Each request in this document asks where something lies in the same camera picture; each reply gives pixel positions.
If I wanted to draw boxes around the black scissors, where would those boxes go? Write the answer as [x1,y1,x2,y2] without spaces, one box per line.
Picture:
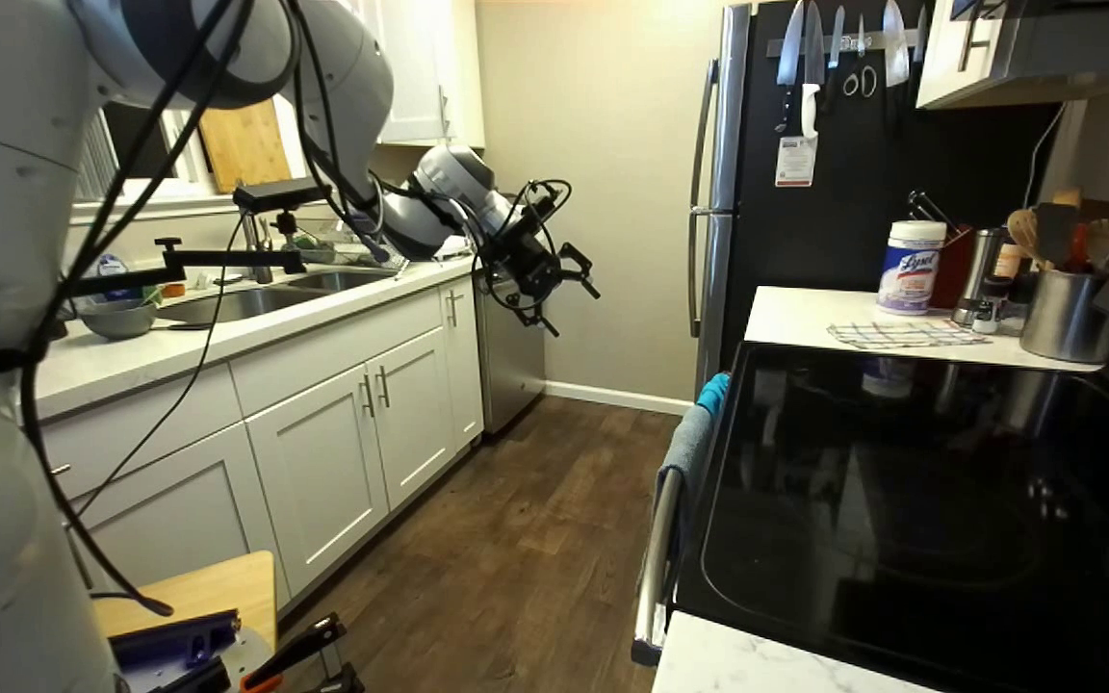
[839,63,882,105]

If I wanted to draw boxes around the orange-brown spice bottle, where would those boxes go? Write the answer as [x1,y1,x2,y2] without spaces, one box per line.
[932,228,982,311]

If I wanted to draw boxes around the steel shaker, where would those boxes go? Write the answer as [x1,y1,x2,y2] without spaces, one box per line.
[961,228,1018,333]

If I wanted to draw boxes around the black clamp tool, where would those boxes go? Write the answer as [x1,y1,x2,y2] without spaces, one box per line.
[239,613,365,693]

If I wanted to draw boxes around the steel oven door handle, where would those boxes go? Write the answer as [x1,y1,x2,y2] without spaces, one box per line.
[627,457,701,672]

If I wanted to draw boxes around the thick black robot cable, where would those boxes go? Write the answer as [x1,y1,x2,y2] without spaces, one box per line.
[15,0,264,622]

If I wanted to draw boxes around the wooden cutting board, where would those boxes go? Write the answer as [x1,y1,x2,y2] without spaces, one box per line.
[194,97,297,198]

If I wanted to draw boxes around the white lattice trivet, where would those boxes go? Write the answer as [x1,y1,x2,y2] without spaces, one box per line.
[826,315,993,357]

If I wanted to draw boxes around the white framed window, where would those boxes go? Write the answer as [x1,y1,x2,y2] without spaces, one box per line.
[70,99,219,228]

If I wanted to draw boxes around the clear soap bottle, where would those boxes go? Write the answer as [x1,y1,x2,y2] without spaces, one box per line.
[86,248,147,307]

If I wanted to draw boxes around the light wooden board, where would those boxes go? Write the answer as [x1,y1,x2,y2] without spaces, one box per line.
[90,551,283,658]

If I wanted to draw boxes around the black spatula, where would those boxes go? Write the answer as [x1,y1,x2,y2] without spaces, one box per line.
[1031,202,1089,271]

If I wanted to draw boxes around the white disinfectant wipes canister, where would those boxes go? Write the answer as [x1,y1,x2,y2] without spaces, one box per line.
[873,220,952,315]

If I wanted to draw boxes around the black refrigerator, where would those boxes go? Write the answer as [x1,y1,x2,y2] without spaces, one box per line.
[685,0,1059,388]

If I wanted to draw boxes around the black stereo camera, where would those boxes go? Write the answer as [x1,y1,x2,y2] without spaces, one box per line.
[233,178,332,215]

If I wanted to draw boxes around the grey bowl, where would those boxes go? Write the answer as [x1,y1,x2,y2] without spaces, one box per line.
[70,298,164,343]

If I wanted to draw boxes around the magnetic knife strip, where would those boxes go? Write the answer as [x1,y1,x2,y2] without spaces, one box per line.
[821,16,935,53]

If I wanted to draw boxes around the white sink base cabinet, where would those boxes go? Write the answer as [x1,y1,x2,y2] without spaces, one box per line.
[31,262,490,610]

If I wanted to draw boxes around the stainless steel black oven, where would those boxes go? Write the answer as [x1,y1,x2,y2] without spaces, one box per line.
[627,205,1109,693]

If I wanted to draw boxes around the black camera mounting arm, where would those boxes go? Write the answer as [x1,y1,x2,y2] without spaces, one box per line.
[65,230,312,302]

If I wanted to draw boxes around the paper tag on refrigerator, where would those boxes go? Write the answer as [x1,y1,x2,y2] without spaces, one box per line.
[769,133,821,192]

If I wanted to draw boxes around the white wall cabinet by window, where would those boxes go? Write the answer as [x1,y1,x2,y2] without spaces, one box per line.
[347,0,490,149]

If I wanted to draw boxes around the bright blue striped towel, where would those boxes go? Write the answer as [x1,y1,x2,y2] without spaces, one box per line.
[695,369,735,418]

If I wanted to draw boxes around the white wall cabinet over counter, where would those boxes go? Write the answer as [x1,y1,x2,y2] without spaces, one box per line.
[913,0,1109,112]

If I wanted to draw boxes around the steel utensil holder cup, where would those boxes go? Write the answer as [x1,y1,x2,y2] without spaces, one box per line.
[1018,266,1109,368]

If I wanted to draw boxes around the steel kitchen knife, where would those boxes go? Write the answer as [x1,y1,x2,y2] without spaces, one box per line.
[800,0,827,139]
[877,0,916,92]
[774,0,808,89]

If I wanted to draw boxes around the purple-blue box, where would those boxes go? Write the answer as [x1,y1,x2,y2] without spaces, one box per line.
[107,610,248,693]

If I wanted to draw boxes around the stainless steel sink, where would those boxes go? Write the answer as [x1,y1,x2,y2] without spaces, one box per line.
[156,262,396,333]

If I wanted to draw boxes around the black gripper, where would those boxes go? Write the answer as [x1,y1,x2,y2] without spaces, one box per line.
[490,208,604,343]

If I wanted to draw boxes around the stainless steel dishwasher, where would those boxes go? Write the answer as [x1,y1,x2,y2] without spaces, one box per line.
[474,285,547,439]

